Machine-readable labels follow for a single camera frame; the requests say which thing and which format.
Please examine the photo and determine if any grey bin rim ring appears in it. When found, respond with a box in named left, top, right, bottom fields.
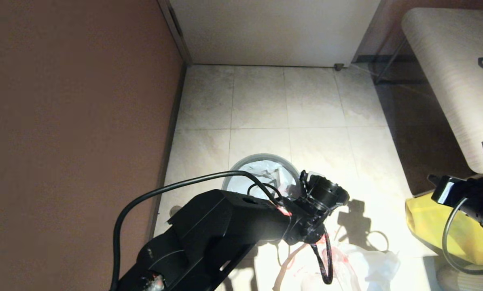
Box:
left=221, top=154, right=301, bottom=195

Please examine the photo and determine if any black metal bench frame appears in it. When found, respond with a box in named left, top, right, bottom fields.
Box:
left=372, top=40, right=410, bottom=86

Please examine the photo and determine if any dark grey baseboard strip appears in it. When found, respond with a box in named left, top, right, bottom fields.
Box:
left=146, top=64, right=188, bottom=243

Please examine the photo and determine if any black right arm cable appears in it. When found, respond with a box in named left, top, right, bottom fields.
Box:
left=442, top=196, right=483, bottom=276

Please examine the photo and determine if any fresh white plastic bag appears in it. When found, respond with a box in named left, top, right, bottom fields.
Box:
left=227, top=160, right=297, bottom=201

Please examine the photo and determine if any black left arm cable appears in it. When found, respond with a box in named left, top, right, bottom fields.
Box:
left=110, top=171, right=283, bottom=291

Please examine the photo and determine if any white door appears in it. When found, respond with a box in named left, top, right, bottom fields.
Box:
left=169, top=0, right=381, bottom=67

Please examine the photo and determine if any used white bin liner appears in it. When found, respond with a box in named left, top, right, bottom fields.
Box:
left=273, top=231, right=401, bottom=291

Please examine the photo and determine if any grey door frame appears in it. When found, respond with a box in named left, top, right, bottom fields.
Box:
left=157, top=0, right=194, bottom=66

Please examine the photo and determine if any yellow bag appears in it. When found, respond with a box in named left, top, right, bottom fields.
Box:
left=405, top=177, right=483, bottom=266

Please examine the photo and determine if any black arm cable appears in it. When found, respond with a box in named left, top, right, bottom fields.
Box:
left=442, top=196, right=483, bottom=276
left=110, top=171, right=283, bottom=291

